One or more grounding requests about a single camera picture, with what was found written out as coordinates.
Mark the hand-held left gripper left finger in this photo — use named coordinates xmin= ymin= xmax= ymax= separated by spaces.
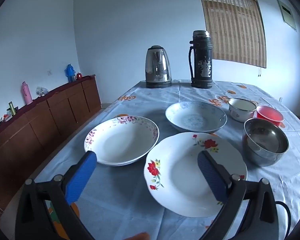
xmin=15 ymin=151 xmax=98 ymax=240

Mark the blue patterned deep plate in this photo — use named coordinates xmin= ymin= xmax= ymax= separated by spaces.
xmin=165 ymin=101 xmax=227 ymax=134

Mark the white enamel bowl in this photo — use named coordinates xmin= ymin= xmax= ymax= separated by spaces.
xmin=228 ymin=98 xmax=257 ymax=123

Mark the red plastic bowl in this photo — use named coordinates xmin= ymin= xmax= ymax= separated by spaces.
xmin=256 ymin=105 xmax=285 ymax=128

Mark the pink thermos bottle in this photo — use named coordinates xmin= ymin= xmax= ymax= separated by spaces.
xmin=21 ymin=81 xmax=33 ymax=105

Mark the bamboo window blind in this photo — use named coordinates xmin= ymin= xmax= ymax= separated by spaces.
xmin=196 ymin=0 xmax=267 ymax=68

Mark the framed wall panel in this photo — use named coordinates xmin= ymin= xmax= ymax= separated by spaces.
xmin=276 ymin=0 xmax=297 ymax=32

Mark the worn black thermos flask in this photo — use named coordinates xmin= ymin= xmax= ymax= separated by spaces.
xmin=189 ymin=30 xmax=213 ymax=89

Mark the white tablecloth with orange print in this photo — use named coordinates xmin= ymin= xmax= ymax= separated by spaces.
xmin=22 ymin=79 xmax=300 ymax=240

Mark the black cable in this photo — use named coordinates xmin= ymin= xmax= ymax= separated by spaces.
xmin=275 ymin=201 xmax=292 ymax=240

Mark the stainless steel bowl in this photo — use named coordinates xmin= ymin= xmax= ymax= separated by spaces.
xmin=242 ymin=118 xmax=289 ymax=167

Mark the white plate with red flowers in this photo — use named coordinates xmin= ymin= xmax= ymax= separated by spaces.
xmin=144 ymin=132 xmax=248 ymax=218

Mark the stainless steel electric kettle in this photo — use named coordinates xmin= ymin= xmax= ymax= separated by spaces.
xmin=144 ymin=45 xmax=172 ymax=89

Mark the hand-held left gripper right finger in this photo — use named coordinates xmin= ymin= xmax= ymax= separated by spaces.
xmin=197 ymin=150 xmax=280 ymax=240

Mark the brown wooden sideboard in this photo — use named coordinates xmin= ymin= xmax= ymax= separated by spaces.
xmin=0 ymin=74 xmax=102 ymax=215

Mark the white plate with pink flowers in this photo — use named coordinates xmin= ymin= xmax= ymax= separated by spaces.
xmin=84 ymin=116 xmax=160 ymax=166

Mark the blue thermos jug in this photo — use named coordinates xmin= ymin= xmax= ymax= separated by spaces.
xmin=65 ymin=64 xmax=77 ymax=82

